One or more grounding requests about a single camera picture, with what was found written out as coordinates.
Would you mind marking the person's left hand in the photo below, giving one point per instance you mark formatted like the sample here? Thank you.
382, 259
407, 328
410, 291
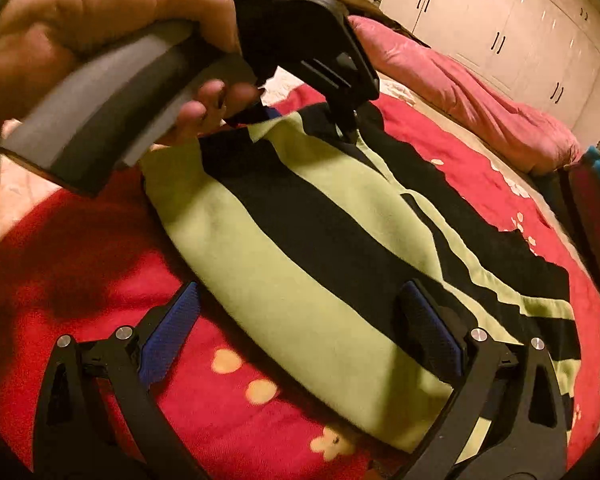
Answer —
105, 10

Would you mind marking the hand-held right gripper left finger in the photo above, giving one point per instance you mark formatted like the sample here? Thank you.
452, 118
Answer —
172, 330

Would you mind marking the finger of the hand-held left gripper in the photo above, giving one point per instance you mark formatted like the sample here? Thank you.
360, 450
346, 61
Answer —
342, 122
252, 115

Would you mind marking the white wardrobe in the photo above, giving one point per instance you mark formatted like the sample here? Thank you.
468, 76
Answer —
480, 5

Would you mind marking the green black striped sweater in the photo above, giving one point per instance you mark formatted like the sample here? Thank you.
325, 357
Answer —
300, 270

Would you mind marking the brown furry cloth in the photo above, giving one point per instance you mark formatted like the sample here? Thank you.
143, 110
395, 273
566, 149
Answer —
367, 7

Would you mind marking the pink duvet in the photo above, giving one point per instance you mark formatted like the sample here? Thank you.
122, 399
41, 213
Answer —
455, 90

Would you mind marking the red flowered blanket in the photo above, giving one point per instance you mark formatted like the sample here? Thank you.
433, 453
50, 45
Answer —
105, 260

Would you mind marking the maroon and blue garment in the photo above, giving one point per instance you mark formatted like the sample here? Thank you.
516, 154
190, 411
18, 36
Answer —
597, 220

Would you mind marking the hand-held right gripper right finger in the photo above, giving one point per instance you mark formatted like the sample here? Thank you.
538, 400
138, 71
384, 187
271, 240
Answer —
430, 325

